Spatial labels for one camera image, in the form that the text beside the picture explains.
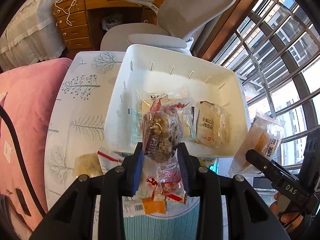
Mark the orange white wafer pack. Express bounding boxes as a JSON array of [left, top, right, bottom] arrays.
[[123, 198, 167, 217]]

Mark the small pale cracker bag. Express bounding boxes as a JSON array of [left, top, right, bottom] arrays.
[[73, 153, 103, 178]]

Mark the orange puff snack bag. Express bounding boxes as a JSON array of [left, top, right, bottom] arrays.
[[228, 113, 285, 177]]

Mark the rice cracker clear bag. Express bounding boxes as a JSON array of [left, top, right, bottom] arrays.
[[196, 101, 230, 148]]

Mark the mixed nut clear bag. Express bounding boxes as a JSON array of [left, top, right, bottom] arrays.
[[142, 99, 183, 163]]

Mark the dark red small candy pack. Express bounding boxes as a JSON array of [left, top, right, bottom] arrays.
[[191, 106, 200, 133]]

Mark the white plastic storage bin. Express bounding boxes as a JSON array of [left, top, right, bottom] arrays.
[[104, 44, 248, 157]]

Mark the grey printed snack bag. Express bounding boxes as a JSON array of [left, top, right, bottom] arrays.
[[97, 147, 133, 174]]

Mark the red snack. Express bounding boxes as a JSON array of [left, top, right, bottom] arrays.
[[136, 161, 187, 205]]

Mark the person right hand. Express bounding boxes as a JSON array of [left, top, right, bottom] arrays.
[[270, 192, 304, 233]]

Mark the teal striped placemat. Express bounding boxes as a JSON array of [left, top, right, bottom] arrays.
[[124, 198, 200, 239]]

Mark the tree pattern tablecloth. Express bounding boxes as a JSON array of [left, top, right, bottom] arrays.
[[44, 51, 124, 207]]

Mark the metal window grille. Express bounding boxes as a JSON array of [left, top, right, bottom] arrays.
[[213, 0, 319, 174]]

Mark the pink bed blanket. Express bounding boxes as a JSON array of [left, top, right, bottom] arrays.
[[1, 58, 72, 229]]

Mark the lace covered cabinet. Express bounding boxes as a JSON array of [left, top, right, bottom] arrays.
[[1, 0, 66, 72]]

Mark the wooden desk with drawers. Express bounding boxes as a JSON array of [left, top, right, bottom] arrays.
[[53, 0, 165, 56]]

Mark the grey office chair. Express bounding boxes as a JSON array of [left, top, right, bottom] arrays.
[[100, 0, 236, 54]]

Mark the black cable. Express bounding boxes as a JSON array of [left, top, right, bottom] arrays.
[[0, 104, 47, 218]]

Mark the white charging cable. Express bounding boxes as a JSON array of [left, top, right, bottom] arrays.
[[53, 0, 89, 27]]

